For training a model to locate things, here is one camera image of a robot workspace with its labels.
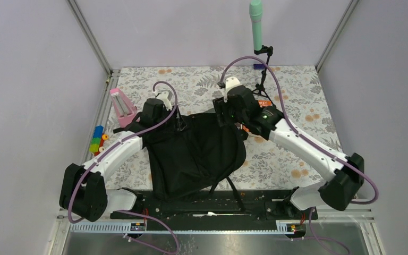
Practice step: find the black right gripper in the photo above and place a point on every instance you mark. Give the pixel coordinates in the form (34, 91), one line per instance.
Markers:
(221, 105)

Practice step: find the green microphone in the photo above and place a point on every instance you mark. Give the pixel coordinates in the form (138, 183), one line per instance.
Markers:
(255, 13)

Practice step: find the blue block at wall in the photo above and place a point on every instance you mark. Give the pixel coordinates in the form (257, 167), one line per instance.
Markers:
(258, 66)

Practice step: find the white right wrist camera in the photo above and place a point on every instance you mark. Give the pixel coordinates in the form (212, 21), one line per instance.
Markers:
(230, 83)

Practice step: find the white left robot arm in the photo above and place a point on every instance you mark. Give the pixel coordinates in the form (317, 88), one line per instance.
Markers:
(83, 193)

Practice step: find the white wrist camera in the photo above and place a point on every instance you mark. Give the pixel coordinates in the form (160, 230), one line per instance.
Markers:
(230, 83)
(165, 97)

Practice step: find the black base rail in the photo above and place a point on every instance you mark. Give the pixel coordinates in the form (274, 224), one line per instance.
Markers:
(255, 210)

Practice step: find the orange treehouse book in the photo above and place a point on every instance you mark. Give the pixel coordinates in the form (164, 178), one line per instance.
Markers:
(264, 103)

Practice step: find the floral tablecloth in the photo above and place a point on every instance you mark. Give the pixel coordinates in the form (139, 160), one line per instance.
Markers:
(267, 166)

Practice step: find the black tripod stand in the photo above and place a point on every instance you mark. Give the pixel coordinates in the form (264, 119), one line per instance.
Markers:
(259, 87)

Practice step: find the black student backpack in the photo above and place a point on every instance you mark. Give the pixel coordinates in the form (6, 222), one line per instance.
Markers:
(183, 162)

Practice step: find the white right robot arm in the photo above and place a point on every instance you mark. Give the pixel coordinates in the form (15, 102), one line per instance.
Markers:
(339, 184)

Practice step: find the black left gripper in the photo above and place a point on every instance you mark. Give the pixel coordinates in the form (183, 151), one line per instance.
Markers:
(164, 110)

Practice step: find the colourful toy blocks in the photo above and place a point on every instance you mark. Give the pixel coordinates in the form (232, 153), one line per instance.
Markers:
(97, 140)

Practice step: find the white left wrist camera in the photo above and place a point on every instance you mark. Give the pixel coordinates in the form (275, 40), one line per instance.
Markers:
(165, 97)

